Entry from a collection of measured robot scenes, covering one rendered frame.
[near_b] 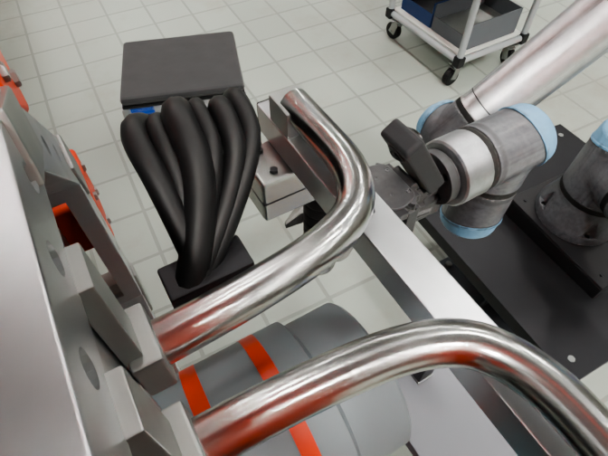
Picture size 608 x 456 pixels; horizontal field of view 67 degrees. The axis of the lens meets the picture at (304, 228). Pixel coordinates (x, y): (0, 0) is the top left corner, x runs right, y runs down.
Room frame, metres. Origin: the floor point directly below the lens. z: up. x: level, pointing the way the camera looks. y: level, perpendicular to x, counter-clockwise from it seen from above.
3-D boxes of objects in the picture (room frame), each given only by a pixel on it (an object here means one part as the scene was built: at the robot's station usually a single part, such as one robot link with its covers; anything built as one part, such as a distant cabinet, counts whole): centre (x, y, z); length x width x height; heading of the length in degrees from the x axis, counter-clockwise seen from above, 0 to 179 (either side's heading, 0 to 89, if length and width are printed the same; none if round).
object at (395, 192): (0.38, -0.12, 0.80); 0.12 x 0.08 x 0.09; 120
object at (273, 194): (0.30, 0.01, 0.93); 0.09 x 0.05 x 0.05; 120
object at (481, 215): (0.48, -0.27, 0.69); 0.12 x 0.09 x 0.12; 9
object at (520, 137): (0.46, -0.27, 0.81); 0.12 x 0.09 x 0.10; 120
